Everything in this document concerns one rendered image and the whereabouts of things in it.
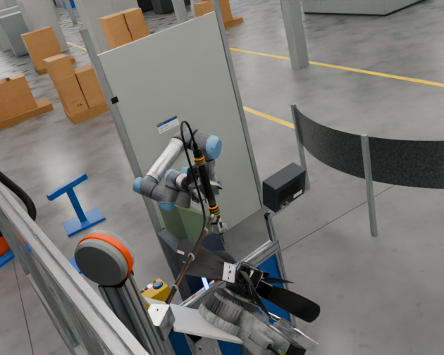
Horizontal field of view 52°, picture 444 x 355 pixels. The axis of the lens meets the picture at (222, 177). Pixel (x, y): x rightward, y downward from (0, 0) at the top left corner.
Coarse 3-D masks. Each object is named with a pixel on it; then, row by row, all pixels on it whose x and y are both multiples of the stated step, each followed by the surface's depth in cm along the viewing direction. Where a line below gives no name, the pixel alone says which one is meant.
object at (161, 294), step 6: (162, 282) 237; (150, 288) 236; (156, 288) 234; (162, 288) 234; (168, 288) 235; (144, 294) 232; (150, 294) 231; (156, 294) 231; (162, 294) 233; (162, 300) 234
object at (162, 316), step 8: (152, 304) 152; (160, 304) 151; (152, 312) 149; (160, 312) 148; (168, 312) 149; (152, 320) 145; (160, 320) 145; (168, 320) 149; (160, 328) 143; (168, 328) 148; (160, 336) 145
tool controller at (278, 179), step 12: (288, 168) 274; (300, 168) 273; (264, 180) 267; (276, 180) 267; (288, 180) 266; (300, 180) 273; (264, 192) 271; (276, 192) 263; (288, 192) 271; (300, 192) 280; (264, 204) 278; (276, 204) 269; (288, 204) 273
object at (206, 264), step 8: (184, 240) 205; (184, 248) 200; (192, 248) 203; (200, 248) 205; (184, 256) 196; (200, 256) 200; (208, 256) 203; (216, 256) 205; (184, 264) 193; (192, 264) 196; (200, 264) 198; (208, 264) 200; (216, 264) 202; (192, 272) 193; (200, 272) 195; (208, 272) 198; (216, 272) 200
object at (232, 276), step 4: (224, 264) 205; (228, 264) 206; (232, 264) 207; (224, 268) 204; (228, 268) 205; (232, 268) 206; (224, 272) 203; (232, 272) 205; (224, 276) 202; (228, 276) 203; (232, 276) 204; (224, 280) 201; (228, 280) 202; (232, 280) 202
